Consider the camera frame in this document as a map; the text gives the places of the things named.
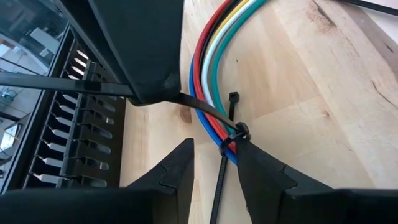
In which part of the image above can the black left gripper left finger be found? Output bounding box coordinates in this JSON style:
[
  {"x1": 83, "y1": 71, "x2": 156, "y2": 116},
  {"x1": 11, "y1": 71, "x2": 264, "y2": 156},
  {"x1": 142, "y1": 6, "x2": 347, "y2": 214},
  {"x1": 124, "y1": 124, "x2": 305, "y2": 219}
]
[{"x1": 0, "y1": 138, "x2": 195, "y2": 224}]

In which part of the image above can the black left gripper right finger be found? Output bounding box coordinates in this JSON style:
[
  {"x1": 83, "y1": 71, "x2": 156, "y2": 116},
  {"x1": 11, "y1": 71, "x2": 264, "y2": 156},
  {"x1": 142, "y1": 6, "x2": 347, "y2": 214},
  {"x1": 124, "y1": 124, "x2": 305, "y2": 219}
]
[{"x1": 234, "y1": 136, "x2": 398, "y2": 224}]

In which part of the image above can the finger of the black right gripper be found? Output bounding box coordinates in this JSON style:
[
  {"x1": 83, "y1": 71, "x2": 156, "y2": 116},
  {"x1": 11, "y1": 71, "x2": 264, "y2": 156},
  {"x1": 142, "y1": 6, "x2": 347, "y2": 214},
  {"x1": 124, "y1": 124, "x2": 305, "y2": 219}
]
[{"x1": 88, "y1": 0, "x2": 185, "y2": 105}]

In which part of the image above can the bundle of coloured cables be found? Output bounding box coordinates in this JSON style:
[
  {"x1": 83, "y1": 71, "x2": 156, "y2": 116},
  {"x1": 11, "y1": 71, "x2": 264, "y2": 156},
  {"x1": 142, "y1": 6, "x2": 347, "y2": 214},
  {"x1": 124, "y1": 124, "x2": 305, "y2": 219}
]
[{"x1": 192, "y1": 0, "x2": 237, "y2": 153}]

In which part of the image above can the white cable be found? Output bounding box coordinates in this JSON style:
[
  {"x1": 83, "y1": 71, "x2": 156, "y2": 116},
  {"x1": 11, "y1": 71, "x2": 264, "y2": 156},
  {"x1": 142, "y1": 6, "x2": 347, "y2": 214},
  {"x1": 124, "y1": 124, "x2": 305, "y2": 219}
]
[{"x1": 200, "y1": 0, "x2": 259, "y2": 106}]

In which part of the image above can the green cable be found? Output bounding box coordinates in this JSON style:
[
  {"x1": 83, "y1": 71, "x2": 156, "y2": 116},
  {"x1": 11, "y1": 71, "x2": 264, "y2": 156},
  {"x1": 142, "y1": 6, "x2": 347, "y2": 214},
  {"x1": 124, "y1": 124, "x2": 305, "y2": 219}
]
[{"x1": 211, "y1": 0, "x2": 270, "y2": 135}]

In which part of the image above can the black slotted cable duct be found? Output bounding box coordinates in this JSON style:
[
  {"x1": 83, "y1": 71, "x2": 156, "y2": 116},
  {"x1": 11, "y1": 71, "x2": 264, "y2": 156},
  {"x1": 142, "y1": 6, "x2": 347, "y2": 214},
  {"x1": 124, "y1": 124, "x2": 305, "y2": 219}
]
[{"x1": 0, "y1": 23, "x2": 127, "y2": 194}]

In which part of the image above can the black zip tie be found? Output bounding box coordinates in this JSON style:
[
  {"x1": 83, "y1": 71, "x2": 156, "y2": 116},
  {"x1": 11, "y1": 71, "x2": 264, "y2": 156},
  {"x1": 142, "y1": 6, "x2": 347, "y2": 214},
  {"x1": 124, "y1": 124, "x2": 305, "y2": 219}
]
[
  {"x1": 0, "y1": 72, "x2": 251, "y2": 156},
  {"x1": 210, "y1": 91, "x2": 241, "y2": 224}
]

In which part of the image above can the blue cable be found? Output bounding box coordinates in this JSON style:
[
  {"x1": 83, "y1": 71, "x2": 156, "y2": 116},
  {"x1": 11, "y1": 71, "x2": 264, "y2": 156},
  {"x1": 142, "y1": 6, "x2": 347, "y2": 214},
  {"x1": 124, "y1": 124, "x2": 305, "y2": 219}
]
[{"x1": 188, "y1": 55, "x2": 239, "y2": 166}]

